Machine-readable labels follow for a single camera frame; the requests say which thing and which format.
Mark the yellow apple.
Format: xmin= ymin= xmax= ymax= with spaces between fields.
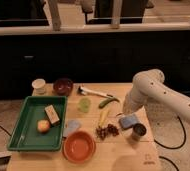
xmin=37 ymin=120 xmax=50 ymax=133

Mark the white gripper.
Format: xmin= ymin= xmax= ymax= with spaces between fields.
xmin=123 ymin=87 xmax=147 ymax=114

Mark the grey cloth piece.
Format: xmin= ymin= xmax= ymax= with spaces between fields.
xmin=63 ymin=120 xmax=81 ymax=137

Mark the blue sponge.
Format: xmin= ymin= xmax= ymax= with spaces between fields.
xmin=119 ymin=114 xmax=139 ymax=130

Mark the green translucent cup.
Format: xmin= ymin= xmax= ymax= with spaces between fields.
xmin=78 ymin=98 xmax=91 ymax=113

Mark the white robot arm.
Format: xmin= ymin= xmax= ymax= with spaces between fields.
xmin=123 ymin=69 xmax=190 ymax=124

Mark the green plastic tray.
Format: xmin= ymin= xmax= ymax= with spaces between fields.
xmin=7 ymin=96 xmax=67 ymax=151

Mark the white cup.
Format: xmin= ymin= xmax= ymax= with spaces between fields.
xmin=32 ymin=78 xmax=46 ymax=94

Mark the orange red bowl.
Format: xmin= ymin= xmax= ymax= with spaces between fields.
xmin=63 ymin=131 xmax=96 ymax=164

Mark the white handled brush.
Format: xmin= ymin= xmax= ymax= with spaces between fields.
xmin=78 ymin=86 xmax=112 ymax=98

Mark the black cable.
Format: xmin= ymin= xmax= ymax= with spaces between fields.
xmin=153 ymin=114 xmax=188 ymax=150

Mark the metal cup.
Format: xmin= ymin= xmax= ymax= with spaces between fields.
xmin=132 ymin=123 xmax=147 ymax=141

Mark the bunch of red grapes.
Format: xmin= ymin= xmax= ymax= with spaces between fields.
xmin=96 ymin=124 xmax=119 ymax=140

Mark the yellow banana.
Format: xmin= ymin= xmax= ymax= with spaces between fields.
xmin=98 ymin=108 xmax=110 ymax=127

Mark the dark maroon bowl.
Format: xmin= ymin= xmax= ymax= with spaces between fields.
xmin=53 ymin=78 xmax=73 ymax=96

